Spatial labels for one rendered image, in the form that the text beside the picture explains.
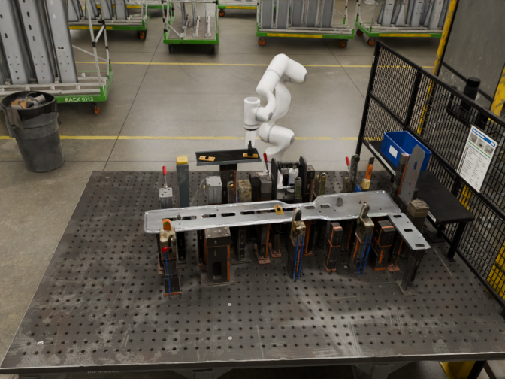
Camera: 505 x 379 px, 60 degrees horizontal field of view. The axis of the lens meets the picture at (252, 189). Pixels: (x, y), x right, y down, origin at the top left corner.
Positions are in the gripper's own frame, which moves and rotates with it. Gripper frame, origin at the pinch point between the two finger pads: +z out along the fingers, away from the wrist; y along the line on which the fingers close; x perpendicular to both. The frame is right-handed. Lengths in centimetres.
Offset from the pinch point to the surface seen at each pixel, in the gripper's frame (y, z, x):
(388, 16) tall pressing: -732, 70, 221
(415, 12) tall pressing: -743, 62, 275
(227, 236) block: 57, 16, -6
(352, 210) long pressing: 25, 19, 58
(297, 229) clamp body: 49, 15, 28
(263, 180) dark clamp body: 12.8, 11.0, 8.6
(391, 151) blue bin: -30, 10, 87
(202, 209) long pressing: 33.3, 18.6, -22.4
